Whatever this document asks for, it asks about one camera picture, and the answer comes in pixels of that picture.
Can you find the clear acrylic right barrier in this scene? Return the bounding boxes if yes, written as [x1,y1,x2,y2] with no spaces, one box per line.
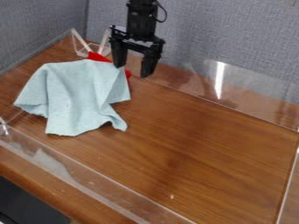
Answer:
[275,146,299,224]

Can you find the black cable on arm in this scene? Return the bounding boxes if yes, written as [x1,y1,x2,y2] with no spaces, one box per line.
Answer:
[153,0,168,24]

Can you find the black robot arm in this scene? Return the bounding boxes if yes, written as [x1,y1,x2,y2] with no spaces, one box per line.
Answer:
[109,0,165,78]

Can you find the light blue cloth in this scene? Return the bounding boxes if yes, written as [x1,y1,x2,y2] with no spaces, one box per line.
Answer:
[13,59,130,137]

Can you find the clear acrylic barrier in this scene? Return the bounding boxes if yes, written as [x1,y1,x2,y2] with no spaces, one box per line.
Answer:
[0,118,194,224]
[108,46,299,132]
[275,146,299,224]

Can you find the clear acrylic front barrier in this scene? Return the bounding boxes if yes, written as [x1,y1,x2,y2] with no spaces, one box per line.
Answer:
[0,118,194,224]

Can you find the clear acrylic back barrier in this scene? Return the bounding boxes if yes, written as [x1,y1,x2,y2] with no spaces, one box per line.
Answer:
[108,46,299,132]

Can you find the clear acrylic corner bracket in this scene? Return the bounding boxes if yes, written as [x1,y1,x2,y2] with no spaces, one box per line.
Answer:
[69,28,110,58]

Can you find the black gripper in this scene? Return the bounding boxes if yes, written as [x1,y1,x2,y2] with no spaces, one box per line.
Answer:
[109,25,165,78]

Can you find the red object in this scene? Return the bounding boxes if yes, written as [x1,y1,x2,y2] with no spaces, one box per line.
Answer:
[88,52,132,80]

